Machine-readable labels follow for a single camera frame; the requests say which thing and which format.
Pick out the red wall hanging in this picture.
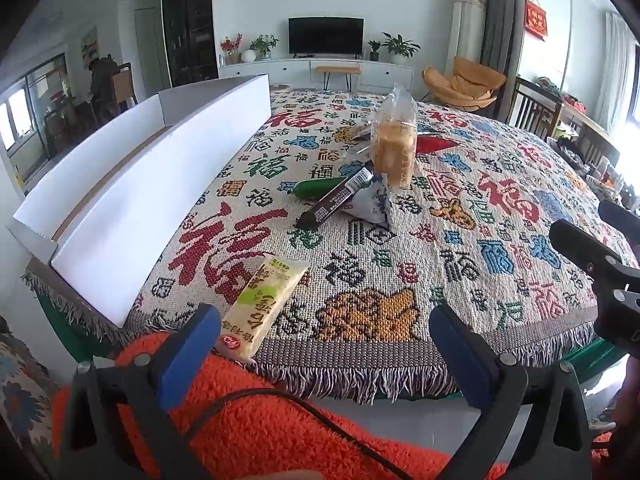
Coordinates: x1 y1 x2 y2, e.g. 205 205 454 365
524 0 549 41

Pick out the red flower plant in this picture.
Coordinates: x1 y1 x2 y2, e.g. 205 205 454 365
220 34 243 65

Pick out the green potted plant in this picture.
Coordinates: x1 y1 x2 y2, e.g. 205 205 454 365
248 34 279 61

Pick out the white and green snack packet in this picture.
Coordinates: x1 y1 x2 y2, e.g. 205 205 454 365
217 254 312 363

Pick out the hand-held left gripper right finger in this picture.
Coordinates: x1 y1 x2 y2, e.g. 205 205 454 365
429 302 593 480

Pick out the grey curtain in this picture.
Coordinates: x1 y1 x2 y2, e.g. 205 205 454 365
472 0 526 121

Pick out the black display cabinet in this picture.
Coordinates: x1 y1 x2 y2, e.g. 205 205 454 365
161 0 219 88

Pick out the red snack packet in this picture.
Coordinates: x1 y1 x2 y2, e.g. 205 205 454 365
415 135 461 156

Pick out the white curtain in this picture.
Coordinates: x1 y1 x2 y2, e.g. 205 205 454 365
602 10 636 126

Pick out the black television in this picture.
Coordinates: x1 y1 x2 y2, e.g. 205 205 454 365
288 16 365 57

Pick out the green under cloth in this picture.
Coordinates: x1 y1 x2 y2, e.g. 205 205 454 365
36 290 632 403

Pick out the black cable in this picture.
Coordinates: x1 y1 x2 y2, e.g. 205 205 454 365
167 387 401 480

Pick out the white covered standing air conditioner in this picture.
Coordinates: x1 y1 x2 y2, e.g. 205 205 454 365
450 0 487 73

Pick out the bagged bread loaf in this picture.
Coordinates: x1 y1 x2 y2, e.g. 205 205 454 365
367 82 418 191

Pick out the white television cabinet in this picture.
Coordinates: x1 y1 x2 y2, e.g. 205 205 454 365
218 56 415 92

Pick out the brown snack bar packet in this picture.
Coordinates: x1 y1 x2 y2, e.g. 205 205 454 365
295 161 375 228

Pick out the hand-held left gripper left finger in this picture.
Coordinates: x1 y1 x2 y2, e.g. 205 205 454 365
70 304 223 480

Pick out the large leafy potted plant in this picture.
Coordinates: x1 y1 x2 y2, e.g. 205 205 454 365
381 32 421 65

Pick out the framed wall picture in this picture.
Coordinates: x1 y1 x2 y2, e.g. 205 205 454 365
80 26 98 63

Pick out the printed woven blanket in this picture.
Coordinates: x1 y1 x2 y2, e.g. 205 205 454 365
22 87 640 406

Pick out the white door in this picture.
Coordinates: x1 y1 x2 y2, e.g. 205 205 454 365
135 6 166 98

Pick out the balcony glass door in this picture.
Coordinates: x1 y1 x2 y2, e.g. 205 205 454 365
0 52 68 161

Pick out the floral patterned cushion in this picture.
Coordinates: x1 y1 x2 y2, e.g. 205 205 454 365
0 315 61 461

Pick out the clear packet with yellow snack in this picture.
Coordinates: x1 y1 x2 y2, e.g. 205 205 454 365
345 121 381 143

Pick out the wooden stool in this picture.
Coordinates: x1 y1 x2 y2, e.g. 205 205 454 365
315 65 362 92

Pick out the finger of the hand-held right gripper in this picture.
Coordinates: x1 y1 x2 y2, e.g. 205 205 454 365
598 200 640 235
549 219 623 277

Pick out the dark wooden chair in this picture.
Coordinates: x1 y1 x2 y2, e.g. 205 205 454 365
505 76 563 138

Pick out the orange fleece clothing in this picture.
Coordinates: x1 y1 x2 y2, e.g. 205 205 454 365
50 330 616 480

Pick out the grey triangular snack packet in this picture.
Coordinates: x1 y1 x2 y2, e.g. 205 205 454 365
345 172 396 223

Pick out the orange lounge chair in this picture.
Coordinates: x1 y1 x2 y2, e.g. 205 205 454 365
422 56 507 112

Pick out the white foam board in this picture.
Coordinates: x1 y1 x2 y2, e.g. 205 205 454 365
6 74 273 328

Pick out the brown dining chair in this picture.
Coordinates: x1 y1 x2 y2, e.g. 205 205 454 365
111 62 138 108

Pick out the cluttered wooden side table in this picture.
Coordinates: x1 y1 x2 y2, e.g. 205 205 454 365
547 77 640 206

